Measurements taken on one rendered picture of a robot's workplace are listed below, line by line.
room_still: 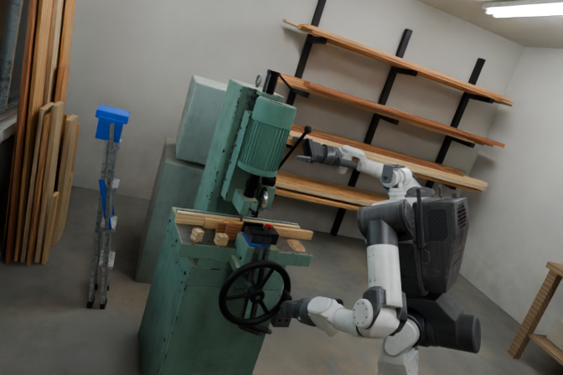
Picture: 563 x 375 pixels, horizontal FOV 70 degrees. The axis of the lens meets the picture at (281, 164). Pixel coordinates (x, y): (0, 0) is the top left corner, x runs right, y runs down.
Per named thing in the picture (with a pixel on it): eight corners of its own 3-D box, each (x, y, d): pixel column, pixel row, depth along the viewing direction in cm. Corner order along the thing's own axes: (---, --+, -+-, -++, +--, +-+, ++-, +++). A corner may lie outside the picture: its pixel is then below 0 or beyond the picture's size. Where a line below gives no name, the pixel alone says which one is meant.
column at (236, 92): (199, 228, 195) (240, 84, 179) (191, 209, 214) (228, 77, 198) (242, 233, 205) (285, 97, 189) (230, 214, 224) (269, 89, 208)
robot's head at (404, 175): (413, 192, 144) (411, 166, 144) (398, 193, 137) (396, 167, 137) (396, 192, 148) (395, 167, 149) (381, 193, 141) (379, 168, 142)
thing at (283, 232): (203, 228, 174) (205, 219, 173) (202, 225, 176) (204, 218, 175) (311, 239, 198) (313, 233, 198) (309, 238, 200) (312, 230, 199)
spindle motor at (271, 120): (243, 174, 164) (266, 100, 157) (232, 160, 179) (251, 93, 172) (281, 181, 172) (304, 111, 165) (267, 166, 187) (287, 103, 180)
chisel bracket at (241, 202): (239, 218, 174) (244, 200, 173) (230, 204, 187) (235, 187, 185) (254, 219, 178) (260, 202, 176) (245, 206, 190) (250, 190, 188)
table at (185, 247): (180, 270, 148) (184, 256, 147) (169, 231, 175) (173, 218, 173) (318, 279, 175) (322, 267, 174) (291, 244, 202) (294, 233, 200)
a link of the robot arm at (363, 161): (341, 142, 184) (368, 152, 186) (333, 160, 187) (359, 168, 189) (343, 147, 178) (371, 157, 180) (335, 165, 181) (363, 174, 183)
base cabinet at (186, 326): (144, 425, 178) (183, 287, 162) (136, 334, 228) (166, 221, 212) (239, 415, 198) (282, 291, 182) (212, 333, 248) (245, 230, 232)
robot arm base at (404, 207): (421, 242, 121) (416, 206, 126) (407, 233, 112) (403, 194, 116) (374, 247, 129) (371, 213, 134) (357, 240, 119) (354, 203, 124)
